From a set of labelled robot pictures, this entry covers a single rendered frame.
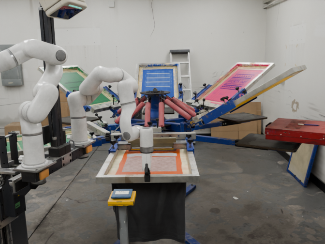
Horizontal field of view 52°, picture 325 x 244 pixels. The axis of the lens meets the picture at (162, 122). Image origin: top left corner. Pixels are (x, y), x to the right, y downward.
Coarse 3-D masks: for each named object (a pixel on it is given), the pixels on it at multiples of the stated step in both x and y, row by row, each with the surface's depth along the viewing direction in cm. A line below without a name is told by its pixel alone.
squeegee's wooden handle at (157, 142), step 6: (138, 138) 243; (156, 138) 243; (162, 138) 242; (168, 138) 242; (174, 138) 242; (132, 144) 243; (138, 144) 243; (156, 144) 243; (162, 144) 243; (168, 144) 243
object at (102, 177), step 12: (108, 156) 224; (192, 156) 220; (108, 168) 205; (192, 168) 197; (96, 180) 186; (108, 180) 186; (120, 180) 186; (132, 180) 186; (144, 180) 186; (156, 180) 186; (168, 180) 185; (180, 180) 185; (192, 180) 185
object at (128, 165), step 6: (126, 150) 251; (126, 156) 235; (138, 156) 234; (120, 162) 222; (126, 162) 222; (132, 162) 222; (138, 162) 221; (120, 168) 210; (126, 168) 209; (132, 168) 209; (138, 168) 209; (120, 174) 199; (126, 174) 199; (132, 174) 199
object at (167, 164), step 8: (152, 152) 243; (160, 152) 243; (168, 152) 242; (176, 152) 242; (152, 160) 225; (160, 160) 225; (168, 160) 224; (176, 160) 224; (152, 168) 208; (160, 168) 208; (168, 168) 208; (176, 168) 208
